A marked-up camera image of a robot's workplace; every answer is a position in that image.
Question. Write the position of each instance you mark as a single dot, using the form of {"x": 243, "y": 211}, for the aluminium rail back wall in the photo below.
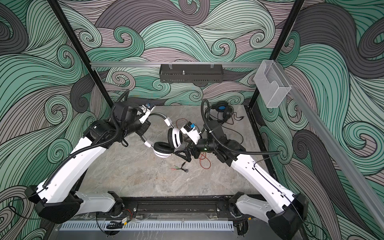
{"x": 121, "y": 64}

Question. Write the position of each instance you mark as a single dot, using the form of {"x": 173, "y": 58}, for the black perforated metal tray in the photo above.
{"x": 196, "y": 74}

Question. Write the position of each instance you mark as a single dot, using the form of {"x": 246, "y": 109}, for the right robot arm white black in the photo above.
{"x": 233, "y": 154}

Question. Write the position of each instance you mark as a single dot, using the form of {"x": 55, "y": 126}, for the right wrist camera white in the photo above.
{"x": 192, "y": 131}

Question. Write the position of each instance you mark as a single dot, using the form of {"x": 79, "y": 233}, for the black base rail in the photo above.
{"x": 180, "y": 207}

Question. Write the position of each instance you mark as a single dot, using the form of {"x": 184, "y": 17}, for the clear plastic wall bin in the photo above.
{"x": 272, "y": 83}

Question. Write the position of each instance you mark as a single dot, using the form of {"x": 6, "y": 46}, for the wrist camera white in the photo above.
{"x": 192, "y": 131}
{"x": 146, "y": 111}

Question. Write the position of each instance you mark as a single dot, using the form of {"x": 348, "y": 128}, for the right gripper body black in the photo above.
{"x": 204, "y": 147}

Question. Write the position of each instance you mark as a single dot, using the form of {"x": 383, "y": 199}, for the black blue headphones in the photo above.
{"x": 224, "y": 108}

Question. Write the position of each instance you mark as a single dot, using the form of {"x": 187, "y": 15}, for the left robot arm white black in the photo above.
{"x": 56, "y": 199}

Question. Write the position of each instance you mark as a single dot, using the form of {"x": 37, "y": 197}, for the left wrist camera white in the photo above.
{"x": 146, "y": 111}

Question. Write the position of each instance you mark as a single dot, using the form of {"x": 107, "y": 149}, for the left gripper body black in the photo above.
{"x": 141, "y": 128}

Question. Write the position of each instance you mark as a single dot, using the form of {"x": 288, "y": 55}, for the white slotted cable duct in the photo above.
{"x": 151, "y": 226}

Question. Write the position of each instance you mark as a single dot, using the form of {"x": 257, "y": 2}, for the aluminium rail wall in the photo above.
{"x": 121, "y": 64}
{"x": 365, "y": 191}

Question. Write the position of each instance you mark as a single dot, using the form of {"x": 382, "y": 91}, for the aluminium rail right wall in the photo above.
{"x": 365, "y": 191}

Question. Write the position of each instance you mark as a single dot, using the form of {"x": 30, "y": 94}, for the white black headphones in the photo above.
{"x": 174, "y": 143}

